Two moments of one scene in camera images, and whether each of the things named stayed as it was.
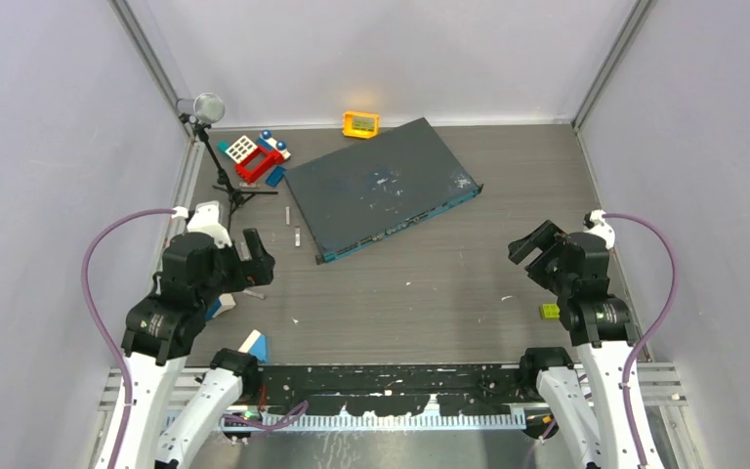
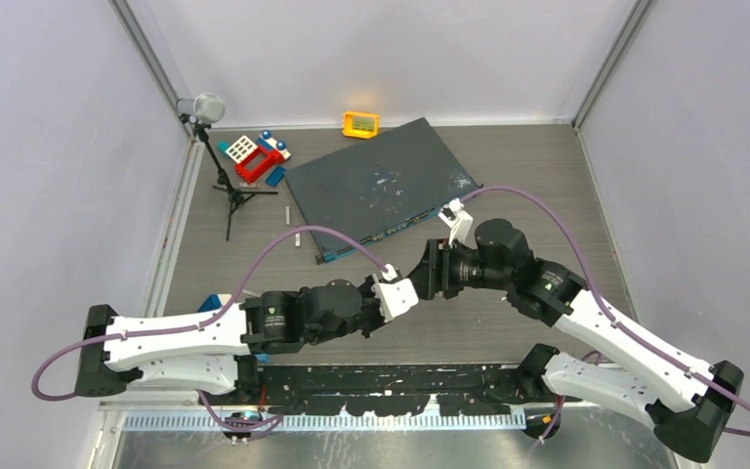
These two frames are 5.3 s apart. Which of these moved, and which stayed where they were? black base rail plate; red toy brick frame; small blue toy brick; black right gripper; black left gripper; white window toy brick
Moved: black right gripper; black left gripper
Stayed: red toy brick frame; white window toy brick; black base rail plate; small blue toy brick
